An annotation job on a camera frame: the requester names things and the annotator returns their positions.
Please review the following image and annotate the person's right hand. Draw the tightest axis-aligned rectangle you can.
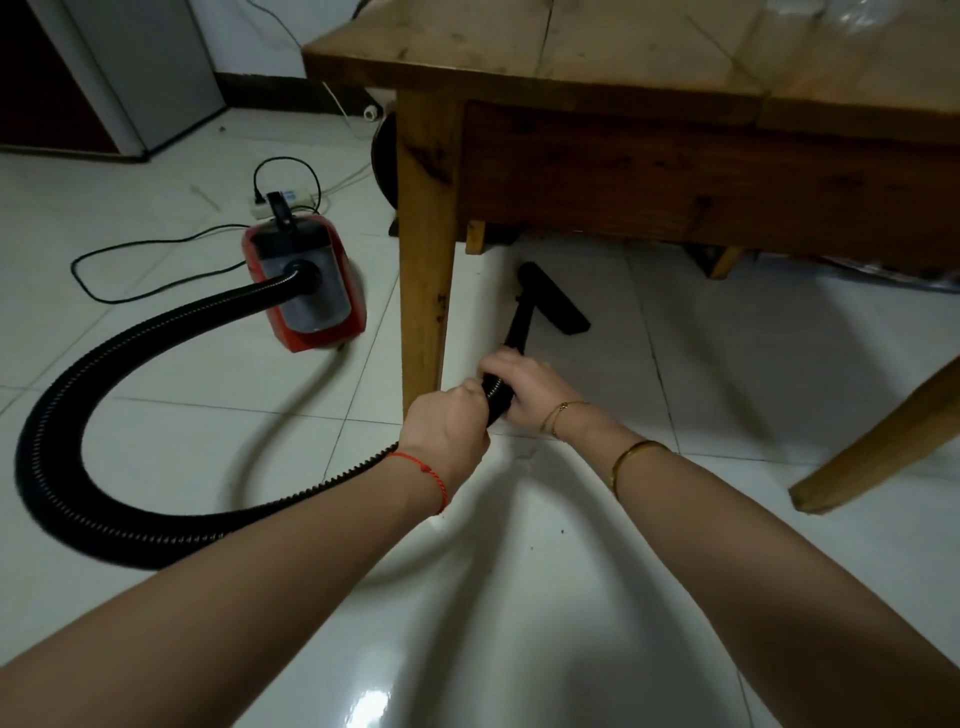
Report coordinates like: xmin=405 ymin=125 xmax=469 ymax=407
xmin=479 ymin=346 xmax=595 ymax=445

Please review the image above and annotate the person's left hand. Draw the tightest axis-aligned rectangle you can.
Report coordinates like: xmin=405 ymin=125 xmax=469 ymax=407
xmin=390 ymin=378 xmax=492 ymax=487

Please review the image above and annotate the black vacuum floor nozzle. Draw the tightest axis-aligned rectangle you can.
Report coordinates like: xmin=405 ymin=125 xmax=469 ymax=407
xmin=501 ymin=261 xmax=592 ymax=355

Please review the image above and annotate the black corrugated vacuum hose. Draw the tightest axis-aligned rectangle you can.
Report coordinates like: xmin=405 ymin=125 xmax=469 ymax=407
xmin=15 ymin=258 xmax=519 ymax=571

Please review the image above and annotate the person's left forearm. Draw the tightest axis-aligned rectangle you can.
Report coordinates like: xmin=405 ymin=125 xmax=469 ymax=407
xmin=0 ymin=452 xmax=451 ymax=728

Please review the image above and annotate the person's right forearm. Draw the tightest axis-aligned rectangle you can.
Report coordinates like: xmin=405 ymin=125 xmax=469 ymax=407
xmin=553 ymin=410 xmax=960 ymax=728

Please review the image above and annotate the wooden stool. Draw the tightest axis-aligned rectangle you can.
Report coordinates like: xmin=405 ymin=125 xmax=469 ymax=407
xmin=464 ymin=219 xmax=745 ymax=282

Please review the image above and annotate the gold bangle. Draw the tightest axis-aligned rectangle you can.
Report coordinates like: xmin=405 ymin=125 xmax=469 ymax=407
xmin=609 ymin=439 xmax=671 ymax=502

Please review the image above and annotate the red and grey vacuum cleaner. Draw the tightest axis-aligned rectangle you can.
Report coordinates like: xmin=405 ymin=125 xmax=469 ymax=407
xmin=240 ymin=191 xmax=369 ymax=354

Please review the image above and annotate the black round fan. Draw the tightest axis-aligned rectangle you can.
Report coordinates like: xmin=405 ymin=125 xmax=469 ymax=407
xmin=370 ymin=112 xmax=399 ymax=213

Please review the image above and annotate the wooden table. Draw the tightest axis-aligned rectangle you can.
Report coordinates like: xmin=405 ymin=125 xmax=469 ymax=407
xmin=302 ymin=0 xmax=960 ymax=418

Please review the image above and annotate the white power strip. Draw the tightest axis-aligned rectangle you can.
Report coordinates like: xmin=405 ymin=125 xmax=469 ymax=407
xmin=249 ymin=191 xmax=318 ymax=220

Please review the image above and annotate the wooden chair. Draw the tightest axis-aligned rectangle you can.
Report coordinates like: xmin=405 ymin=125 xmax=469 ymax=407
xmin=788 ymin=355 xmax=960 ymax=516

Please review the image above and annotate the dark brown cabinet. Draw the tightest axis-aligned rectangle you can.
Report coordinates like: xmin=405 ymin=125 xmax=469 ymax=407
xmin=0 ymin=0 xmax=123 ymax=156

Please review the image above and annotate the thin gold chain bracelet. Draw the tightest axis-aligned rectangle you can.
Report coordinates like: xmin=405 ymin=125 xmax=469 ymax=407
xmin=539 ymin=400 xmax=591 ymax=441

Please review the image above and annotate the red string bracelet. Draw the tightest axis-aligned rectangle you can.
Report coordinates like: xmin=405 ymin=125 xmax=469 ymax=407
xmin=388 ymin=450 xmax=450 ymax=516

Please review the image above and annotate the white cable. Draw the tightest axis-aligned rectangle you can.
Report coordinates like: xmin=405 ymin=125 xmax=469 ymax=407
xmin=311 ymin=78 xmax=381 ymax=205

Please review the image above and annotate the black power cord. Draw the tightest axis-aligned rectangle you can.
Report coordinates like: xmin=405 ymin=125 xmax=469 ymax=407
xmin=70 ymin=156 xmax=324 ymax=306

